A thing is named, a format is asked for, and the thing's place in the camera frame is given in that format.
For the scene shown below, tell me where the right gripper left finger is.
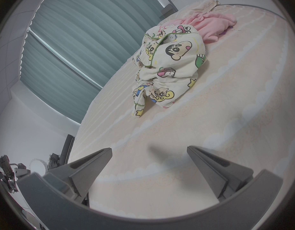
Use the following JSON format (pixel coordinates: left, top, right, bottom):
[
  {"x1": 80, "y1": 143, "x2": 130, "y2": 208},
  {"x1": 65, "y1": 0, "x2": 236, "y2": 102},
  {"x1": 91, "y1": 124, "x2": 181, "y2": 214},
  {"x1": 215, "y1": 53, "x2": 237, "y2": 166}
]
[{"x1": 44, "y1": 148, "x2": 113, "y2": 199}]

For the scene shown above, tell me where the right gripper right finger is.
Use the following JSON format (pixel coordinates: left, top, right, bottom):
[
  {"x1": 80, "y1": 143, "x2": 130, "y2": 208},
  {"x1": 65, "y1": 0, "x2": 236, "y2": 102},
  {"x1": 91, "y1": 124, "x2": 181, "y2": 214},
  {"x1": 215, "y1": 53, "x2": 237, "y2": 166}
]
[{"x1": 186, "y1": 146, "x2": 254, "y2": 199}]

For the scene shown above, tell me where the bed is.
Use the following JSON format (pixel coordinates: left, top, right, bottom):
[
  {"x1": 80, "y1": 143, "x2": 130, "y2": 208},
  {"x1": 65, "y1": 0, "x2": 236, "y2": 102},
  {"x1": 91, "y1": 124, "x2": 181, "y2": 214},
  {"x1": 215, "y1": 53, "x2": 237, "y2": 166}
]
[{"x1": 68, "y1": 0, "x2": 295, "y2": 221}]

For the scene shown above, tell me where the black chest of drawers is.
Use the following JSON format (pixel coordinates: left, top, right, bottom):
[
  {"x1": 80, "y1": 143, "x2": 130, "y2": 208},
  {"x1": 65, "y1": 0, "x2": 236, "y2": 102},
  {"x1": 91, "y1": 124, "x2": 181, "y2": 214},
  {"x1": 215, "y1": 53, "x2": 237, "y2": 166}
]
[{"x1": 61, "y1": 134, "x2": 75, "y2": 167}]

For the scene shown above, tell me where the blue-green curtain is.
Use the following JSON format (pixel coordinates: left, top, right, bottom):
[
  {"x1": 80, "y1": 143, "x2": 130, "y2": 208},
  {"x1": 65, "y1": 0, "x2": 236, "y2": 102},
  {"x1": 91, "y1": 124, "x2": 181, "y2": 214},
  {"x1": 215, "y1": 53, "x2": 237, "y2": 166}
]
[
  {"x1": 30, "y1": 0, "x2": 166, "y2": 89},
  {"x1": 19, "y1": 29, "x2": 102, "y2": 124}
]

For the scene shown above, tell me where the white printed pyjama top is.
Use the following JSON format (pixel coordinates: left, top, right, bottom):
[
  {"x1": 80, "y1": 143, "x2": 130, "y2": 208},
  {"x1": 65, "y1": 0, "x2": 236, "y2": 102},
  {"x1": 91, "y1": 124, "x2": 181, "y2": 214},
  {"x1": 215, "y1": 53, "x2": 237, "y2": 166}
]
[{"x1": 131, "y1": 24, "x2": 208, "y2": 117}]

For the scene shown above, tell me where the purple garment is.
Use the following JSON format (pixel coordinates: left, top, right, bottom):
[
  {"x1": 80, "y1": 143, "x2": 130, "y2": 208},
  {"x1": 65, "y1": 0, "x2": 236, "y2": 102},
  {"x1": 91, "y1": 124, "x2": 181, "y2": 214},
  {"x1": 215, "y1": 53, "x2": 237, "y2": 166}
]
[{"x1": 219, "y1": 25, "x2": 234, "y2": 36}]

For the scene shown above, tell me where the pink garment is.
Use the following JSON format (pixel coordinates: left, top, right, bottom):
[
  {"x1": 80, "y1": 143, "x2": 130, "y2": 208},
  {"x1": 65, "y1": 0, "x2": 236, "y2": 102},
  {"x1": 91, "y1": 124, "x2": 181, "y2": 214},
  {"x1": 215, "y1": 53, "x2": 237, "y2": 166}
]
[{"x1": 171, "y1": 11, "x2": 237, "y2": 43}]

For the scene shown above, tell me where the cream pillow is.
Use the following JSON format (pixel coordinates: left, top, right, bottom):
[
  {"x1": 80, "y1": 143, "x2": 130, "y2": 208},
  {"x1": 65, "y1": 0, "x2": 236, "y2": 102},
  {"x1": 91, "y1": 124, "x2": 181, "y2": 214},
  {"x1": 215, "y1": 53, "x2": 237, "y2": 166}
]
[{"x1": 162, "y1": 0, "x2": 221, "y2": 24}]

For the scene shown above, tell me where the grey bedside table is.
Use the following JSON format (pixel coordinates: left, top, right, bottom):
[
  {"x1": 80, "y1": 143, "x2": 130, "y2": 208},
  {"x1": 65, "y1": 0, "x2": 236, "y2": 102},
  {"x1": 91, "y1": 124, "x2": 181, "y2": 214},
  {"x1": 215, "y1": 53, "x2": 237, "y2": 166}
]
[{"x1": 159, "y1": 5, "x2": 179, "y2": 19}]

